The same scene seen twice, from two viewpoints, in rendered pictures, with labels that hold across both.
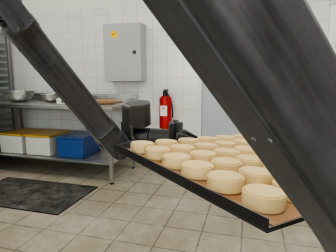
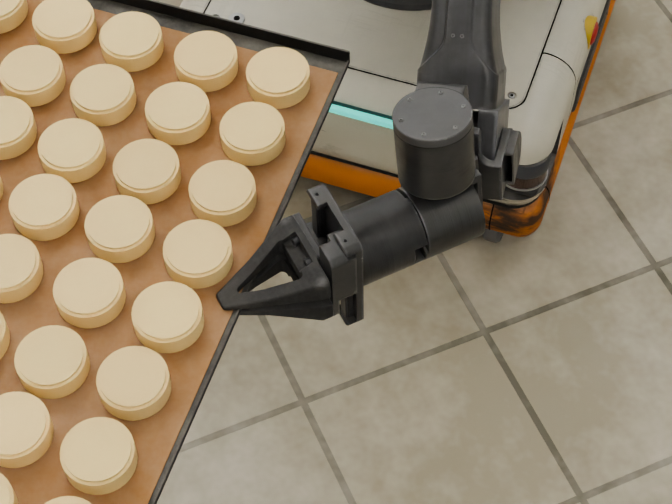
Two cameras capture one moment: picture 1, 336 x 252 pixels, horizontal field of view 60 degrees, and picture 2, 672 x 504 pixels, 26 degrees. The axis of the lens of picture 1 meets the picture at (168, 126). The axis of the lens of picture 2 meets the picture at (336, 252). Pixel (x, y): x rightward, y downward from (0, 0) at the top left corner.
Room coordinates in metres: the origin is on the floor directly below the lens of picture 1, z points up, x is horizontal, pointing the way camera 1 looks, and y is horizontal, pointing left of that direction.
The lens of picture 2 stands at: (1.21, -0.40, 1.89)
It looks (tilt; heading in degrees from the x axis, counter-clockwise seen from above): 55 degrees down; 141
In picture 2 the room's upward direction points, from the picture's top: straight up
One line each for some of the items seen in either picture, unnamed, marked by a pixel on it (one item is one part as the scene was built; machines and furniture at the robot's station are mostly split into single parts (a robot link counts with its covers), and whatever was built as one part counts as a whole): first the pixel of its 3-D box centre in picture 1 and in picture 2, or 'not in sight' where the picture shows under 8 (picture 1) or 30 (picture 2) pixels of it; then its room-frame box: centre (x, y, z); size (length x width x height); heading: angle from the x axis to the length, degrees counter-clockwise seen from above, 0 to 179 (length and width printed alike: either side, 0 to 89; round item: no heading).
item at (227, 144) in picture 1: (224, 146); (119, 228); (0.62, -0.12, 1.02); 0.05 x 0.05 x 0.02
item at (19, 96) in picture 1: (19, 96); not in sight; (3.83, 1.95, 0.95); 0.39 x 0.39 x 0.14
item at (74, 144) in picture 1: (79, 144); not in sight; (3.62, 1.13, 0.36); 0.46 x 0.38 x 0.26; 166
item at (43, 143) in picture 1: (48, 142); not in sight; (3.74, 1.56, 0.36); 0.46 x 0.38 x 0.26; 164
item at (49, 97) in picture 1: (51, 97); not in sight; (3.84, 1.54, 0.93); 0.27 x 0.27 x 0.10
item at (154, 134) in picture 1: (163, 139); (365, 243); (0.74, 0.01, 1.01); 0.07 x 0.07 x 0.10; 77
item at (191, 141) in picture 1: (188, 143); (222, 193); (0.65, -0.05, 1.02); 0.05 x 0.05 x 0.02
